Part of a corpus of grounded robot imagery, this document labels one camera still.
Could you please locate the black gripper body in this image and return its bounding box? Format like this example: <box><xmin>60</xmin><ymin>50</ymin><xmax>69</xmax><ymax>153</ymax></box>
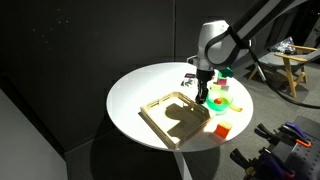
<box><xmin>196</xmin><ymin>69</ymin><xmax>214</xmax><ymax>91</ymax></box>

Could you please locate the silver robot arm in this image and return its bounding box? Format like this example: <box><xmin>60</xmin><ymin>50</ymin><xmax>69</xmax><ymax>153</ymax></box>
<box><xmin>188</xmin><ymin>0</ymin><xmax>307</xmax><ymax>104</ymax></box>

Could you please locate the wooden tray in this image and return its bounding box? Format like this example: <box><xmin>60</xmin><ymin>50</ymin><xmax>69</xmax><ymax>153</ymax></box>
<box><xmin>140</xmin><ymin>92</ymin><xmax>214</xmax><ymax>150</ymax></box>

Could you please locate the yellow toy banana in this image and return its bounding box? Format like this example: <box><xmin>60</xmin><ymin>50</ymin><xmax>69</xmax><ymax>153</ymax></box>
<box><xmin>229</xmin><ymin>104</ymin><xmax>243</xmax><ymax>112</ymax></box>

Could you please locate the yellow green soft cube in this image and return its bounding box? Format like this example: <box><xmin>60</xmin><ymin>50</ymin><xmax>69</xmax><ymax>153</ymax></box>
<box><xmin>210</xmin><ymin>84</ymin><xmax>221</xmax><ymax>90</ymax></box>

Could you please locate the black checkered cube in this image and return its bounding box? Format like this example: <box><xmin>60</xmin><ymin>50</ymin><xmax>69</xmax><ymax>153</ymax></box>
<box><xmin>181</xmin><ymin>73</ymin><xmax>196</xmax><ymax>87</ymax></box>

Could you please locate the green plastic bowl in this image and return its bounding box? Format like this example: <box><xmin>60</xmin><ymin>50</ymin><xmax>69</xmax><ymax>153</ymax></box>
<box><xmin>206</xmin><ymin>90</ymin><xmax>233</xmax><ymax>113</ymax></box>

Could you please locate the small orange ball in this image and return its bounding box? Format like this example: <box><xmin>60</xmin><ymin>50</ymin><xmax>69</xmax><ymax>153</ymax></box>
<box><xmin>214</xmin><ymin>98</ymin><xmax>223</xmax><ymax>104</ymax></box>

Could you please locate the magenta soft cube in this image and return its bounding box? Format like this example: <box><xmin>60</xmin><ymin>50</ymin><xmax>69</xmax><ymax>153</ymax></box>
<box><xmin>217</xmin><ymin>78</ymin><xmax>227</xmax><ymax>86</ymax></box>

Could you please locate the orange block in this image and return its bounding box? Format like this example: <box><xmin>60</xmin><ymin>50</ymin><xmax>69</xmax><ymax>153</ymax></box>
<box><xmin>214</xmin><ymin>121</ymin><xmax>232</xmax><ymax>138</ymax></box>

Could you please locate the purple black clamp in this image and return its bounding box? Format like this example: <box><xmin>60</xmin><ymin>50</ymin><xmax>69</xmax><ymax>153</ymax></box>
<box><xmin>230</xmin><ymin>148</ymin><xmax>296</xmax><ymax>180</ymax></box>

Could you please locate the wooden chair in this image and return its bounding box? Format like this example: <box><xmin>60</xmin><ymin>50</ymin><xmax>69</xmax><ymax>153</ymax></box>
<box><xmin>259</xmin><ymin>45</ymin><xmax>320</xmax><ymax>98</ymax></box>

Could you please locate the purple orange clamp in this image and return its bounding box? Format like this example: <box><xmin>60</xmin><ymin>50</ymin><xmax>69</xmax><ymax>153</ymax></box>
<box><xmin>254</xmin><ymin>122</ymin><xmax>312</xmax><ymax>148</ymax></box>

